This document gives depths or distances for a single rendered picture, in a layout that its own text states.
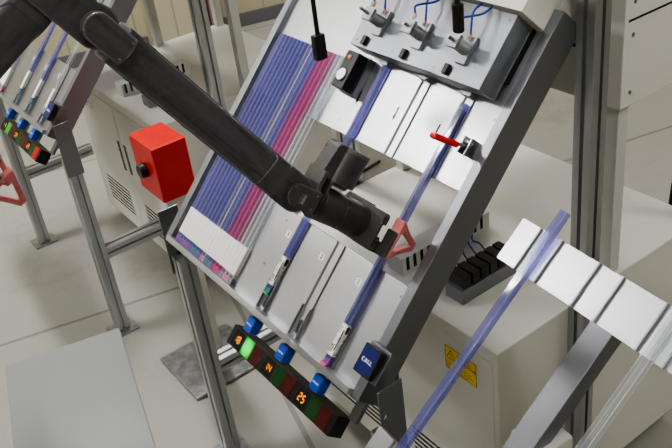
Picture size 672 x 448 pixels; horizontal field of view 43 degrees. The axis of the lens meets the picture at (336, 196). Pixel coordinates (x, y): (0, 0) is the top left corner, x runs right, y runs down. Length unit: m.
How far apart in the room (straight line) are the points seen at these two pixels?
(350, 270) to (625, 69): 0.61
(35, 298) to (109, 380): 1.46
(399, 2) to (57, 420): 1.01
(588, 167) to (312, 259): 0.52
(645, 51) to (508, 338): 0.59
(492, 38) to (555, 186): 0.79
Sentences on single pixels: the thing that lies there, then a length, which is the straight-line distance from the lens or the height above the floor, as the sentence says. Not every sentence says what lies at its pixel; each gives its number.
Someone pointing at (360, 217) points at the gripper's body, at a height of 1.00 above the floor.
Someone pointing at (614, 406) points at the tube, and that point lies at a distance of 1.10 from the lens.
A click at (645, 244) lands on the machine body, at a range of 1.95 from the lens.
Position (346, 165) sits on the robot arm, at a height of 1.09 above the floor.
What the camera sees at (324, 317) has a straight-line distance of 1.53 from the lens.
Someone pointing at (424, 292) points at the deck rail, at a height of 0.86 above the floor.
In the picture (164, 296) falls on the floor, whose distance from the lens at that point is 3.01.
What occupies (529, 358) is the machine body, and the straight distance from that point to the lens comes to 1.74.
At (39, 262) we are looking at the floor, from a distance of 3.41.
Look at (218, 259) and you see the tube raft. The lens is 1.77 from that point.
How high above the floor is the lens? 1.72
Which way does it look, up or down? 31 degrees down
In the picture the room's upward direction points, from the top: 8 degrees counter-clockwise
